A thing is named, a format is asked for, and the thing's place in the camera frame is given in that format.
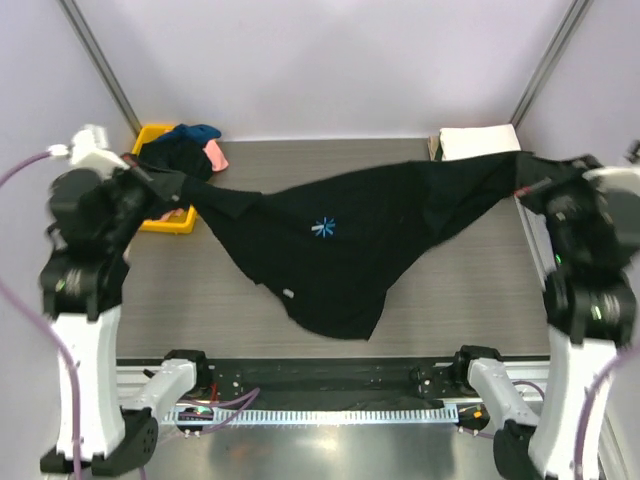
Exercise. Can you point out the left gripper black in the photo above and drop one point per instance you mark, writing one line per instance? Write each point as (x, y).
(163, 184)

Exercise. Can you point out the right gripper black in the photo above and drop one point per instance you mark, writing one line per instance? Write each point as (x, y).
(540, 177)

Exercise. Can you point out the yellow plastic bin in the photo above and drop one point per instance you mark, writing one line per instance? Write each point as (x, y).
(176, 224)

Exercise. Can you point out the black t shirt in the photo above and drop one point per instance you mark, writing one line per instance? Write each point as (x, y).
(330, 250)

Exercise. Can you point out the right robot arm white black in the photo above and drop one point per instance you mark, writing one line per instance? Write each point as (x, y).
(591, 213)

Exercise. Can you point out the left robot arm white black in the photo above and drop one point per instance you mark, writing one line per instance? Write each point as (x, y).
(97, 207)

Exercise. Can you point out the black shirt in bin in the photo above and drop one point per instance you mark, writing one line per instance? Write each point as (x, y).
(150, 155)

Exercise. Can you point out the pink shirt in bin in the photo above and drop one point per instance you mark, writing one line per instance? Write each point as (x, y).
(217, 157)

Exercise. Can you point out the blue shirt in bin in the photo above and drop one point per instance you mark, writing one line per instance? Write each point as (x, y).
(200, 134)

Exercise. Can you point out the folded white t shirt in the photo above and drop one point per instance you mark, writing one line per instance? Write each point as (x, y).
(462, 143)

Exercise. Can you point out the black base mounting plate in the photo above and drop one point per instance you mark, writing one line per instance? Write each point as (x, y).
(351, 384)

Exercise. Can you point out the right aluminium frame post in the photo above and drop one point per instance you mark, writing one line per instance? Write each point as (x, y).
(560, 40)

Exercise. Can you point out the aluminium frame post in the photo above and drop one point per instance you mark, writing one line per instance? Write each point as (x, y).
(101, 64)
(560, 40)

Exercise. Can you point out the left aluminium frame post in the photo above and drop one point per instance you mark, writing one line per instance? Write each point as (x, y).
(101, 64)

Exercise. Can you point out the slotted cable duct strip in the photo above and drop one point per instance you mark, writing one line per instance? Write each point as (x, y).
(446, 415)

